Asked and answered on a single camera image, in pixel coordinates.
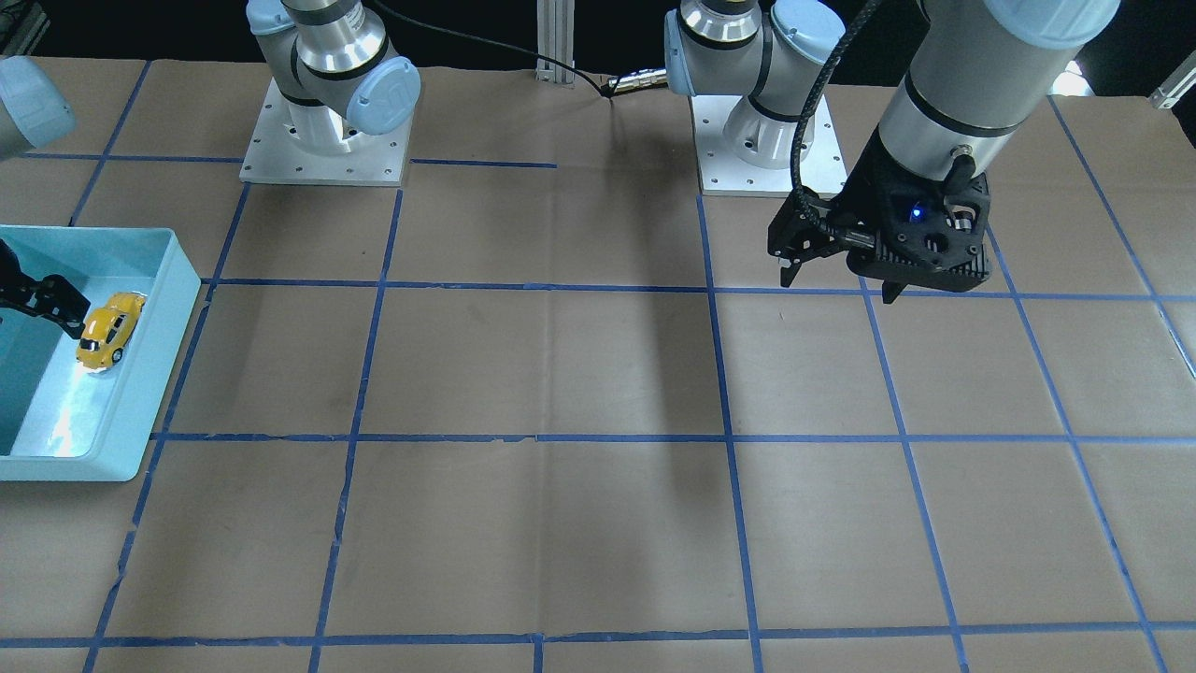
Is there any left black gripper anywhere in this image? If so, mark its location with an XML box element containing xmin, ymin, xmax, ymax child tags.
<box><xmin>765</xmin><ymin>131</ymin><xmax>991</xmax><ymax>306</ymax></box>

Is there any teal plastic bin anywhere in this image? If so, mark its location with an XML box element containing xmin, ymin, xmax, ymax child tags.
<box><xmin>1</xmin><ymin>224</ymin><xmax>200</xmax><ymax>481</ymax></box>

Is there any yellow beetle toy car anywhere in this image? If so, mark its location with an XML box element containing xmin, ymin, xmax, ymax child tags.
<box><xmin>77</xmin><ymin>293</ymin><xmax>147</xmax><ymax>371</ymax></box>

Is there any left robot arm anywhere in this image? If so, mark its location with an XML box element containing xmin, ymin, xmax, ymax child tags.
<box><xmin>663</xmin><ymin>1</ymin><xmax>1119</xmax><ymax>304</ymax></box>

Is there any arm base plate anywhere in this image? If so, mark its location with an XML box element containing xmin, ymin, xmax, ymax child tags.
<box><xmin>239</xmin><ymin>80</ymin><xmax>414</xmax><ymax>188</ymax></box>
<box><xmin>691</xmin><ymin>94</ymin><xmax>848</xmax><ymax>197</ymax></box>

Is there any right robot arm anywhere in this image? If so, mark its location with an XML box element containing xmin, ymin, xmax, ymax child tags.
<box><xmin>1</xmin><ymin>1</ymin><xmax>421</xmax><ymax>337</ymax></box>

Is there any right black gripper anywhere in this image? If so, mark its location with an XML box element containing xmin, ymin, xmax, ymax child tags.
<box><xmin>1</xmin><ymin>239</ymin><xmax>91</xmax><ymax>341</ymax></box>

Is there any aluminium frame post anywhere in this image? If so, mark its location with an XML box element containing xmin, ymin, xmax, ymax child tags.
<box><xmin>535</xmin><ymin>0</ymin><xmax>576</xmax><ymax>88</ymax></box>

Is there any brown paper table mat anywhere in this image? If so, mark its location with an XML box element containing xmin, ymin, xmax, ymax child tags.
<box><xmin>4</xmin><ymin>57</ymin><xmax>1195</xmax><ymax>672</ymax></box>

